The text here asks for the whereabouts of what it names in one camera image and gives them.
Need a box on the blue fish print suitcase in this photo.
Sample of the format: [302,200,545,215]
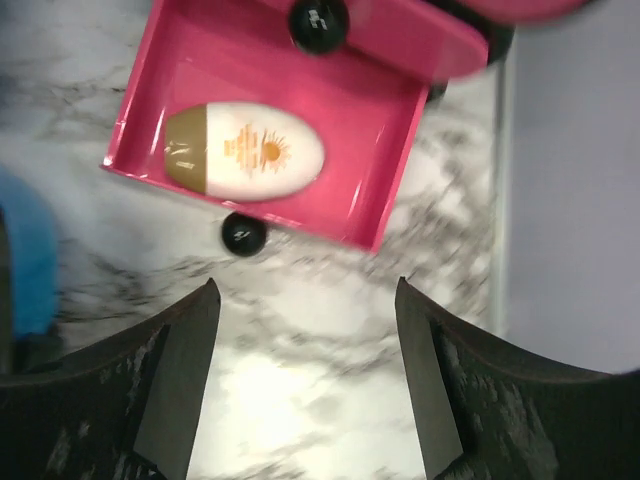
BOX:
[1,168,63,374]

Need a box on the black bag with pink trim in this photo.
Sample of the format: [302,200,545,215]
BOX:
[102,1,580,256]

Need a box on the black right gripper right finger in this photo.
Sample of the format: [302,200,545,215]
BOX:
[395,279,639,479]

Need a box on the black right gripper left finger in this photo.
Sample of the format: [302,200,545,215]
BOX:
[1,280,221,479]

